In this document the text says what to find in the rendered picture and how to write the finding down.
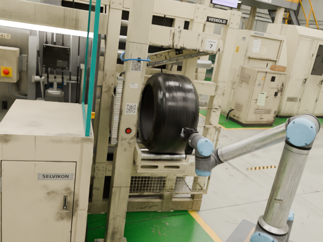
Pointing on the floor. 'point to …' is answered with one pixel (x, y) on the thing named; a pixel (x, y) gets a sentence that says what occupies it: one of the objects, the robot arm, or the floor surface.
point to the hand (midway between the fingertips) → (182, 135)
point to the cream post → (128, 118)
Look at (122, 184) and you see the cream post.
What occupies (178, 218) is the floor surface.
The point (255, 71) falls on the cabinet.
